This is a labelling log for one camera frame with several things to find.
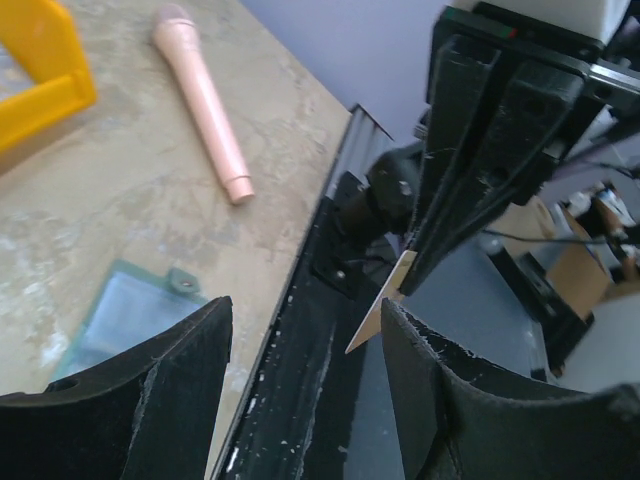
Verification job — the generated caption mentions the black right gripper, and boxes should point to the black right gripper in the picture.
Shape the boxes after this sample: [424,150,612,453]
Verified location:
[400,1,639,295]

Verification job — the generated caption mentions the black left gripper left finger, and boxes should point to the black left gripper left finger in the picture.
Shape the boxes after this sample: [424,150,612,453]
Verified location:
[1,297,232,479]

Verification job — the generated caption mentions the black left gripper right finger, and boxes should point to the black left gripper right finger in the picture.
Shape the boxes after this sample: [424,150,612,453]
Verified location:
[381,299,639,479]

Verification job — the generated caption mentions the teal leather card holder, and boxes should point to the teal leather card holder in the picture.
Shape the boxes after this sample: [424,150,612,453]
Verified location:
[52,259,208,380]

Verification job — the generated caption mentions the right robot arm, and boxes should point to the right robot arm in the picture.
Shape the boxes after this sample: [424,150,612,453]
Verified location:
[341,1,639,294]

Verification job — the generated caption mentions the pink microphone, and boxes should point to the pink microphone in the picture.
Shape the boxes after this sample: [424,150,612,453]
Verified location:
[152,4,254,205]

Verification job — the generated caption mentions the yellow plastic bin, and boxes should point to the yellow plastic bin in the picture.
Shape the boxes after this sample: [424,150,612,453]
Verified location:
[1,1,97,152]

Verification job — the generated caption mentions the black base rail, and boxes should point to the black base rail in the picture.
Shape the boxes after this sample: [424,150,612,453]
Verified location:
[213,173,403,479]

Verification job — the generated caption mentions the aluminium frame rail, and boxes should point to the aluminium frame rail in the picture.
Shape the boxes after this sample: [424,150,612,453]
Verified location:
[325,104,394,198]

